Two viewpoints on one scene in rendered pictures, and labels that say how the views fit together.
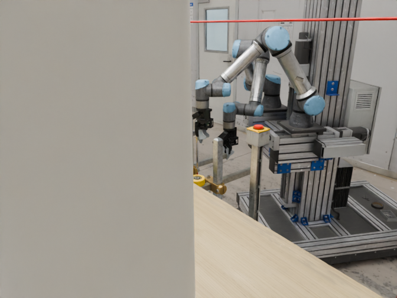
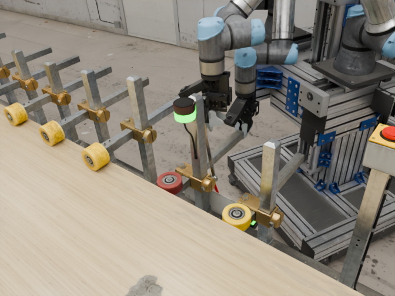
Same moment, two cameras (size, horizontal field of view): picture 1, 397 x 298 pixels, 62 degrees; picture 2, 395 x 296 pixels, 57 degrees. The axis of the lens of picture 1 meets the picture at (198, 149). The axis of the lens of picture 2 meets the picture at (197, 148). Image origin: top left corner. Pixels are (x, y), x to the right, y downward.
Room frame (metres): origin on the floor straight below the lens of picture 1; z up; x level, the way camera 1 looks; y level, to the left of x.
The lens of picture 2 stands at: (0.84, 0.26, 1.65)
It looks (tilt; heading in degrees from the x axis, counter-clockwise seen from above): 36 degrees down; 347
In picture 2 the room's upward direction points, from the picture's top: 4 degrees counter-clockwise
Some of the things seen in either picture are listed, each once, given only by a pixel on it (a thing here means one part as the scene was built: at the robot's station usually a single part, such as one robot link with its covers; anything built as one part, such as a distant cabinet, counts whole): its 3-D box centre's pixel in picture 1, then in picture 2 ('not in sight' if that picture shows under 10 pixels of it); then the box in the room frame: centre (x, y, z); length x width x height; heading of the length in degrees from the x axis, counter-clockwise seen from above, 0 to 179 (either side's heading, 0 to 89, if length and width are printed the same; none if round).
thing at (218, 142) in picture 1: (217, 181); (267, 207); (1.53, -0.10, 0.87); 0.04 x 0.04 x 0.48; 37
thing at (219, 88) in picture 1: (220, 89); (241, 32); (1.83, -0.13, 1.29); 0.11 x 0.11 x 0.08; 2
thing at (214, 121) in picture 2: (202, 136); (214, 121); (1.79, -0.02, 1.03); 0.06 x 0.03 x 0.09; 57
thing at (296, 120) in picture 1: (301, 116); (356, 54); (1.96, -0.64, 1.09); 0.15 x 0.15 x 0.10
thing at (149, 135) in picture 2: not in sight; (139, 131); (1.95, 0.22, 0.95); 0.14 x 0.06 x 0.05; 37
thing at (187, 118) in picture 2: not in sight; (184, 113); (1.70, 0.09, 1.13); 0.06 x 0.06 x 0.02
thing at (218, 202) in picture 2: not in sight; (213, 200); (1.72, 0.01, 0.75); 0.26 x 0.01 x 0.10; 37
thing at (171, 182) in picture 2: not in sight; (170, 191); (1.70, 0.16, 0.85); 0.08 x 0.08 x 0.11
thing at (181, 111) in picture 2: not in sight; (184, 106); (1.70, 0.09, 1.16); 0.06 x 0.06 x 0.02
